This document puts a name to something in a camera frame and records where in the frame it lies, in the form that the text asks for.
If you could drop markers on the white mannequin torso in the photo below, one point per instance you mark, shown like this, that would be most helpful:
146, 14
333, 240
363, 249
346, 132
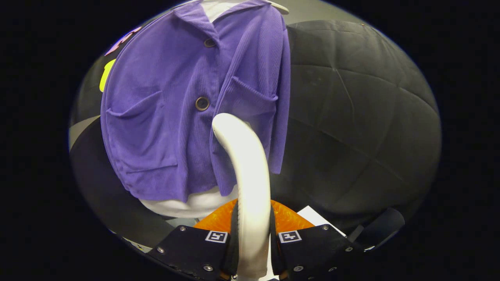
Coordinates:
187, 205

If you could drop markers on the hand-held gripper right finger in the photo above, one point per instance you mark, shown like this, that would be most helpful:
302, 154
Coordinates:
320, 246

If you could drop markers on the white floor sheet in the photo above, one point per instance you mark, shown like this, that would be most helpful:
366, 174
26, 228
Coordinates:
316, 220

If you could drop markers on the white clothes hanger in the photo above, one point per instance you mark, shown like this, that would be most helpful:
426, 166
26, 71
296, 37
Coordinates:
279, 8

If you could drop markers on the dark rounded base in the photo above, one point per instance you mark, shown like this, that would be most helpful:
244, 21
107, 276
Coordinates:
383, 224

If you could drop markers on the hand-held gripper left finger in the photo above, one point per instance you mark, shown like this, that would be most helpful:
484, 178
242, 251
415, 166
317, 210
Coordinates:
191, 246

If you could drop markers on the grey cabinet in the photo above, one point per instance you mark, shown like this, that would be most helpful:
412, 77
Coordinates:
97, 183

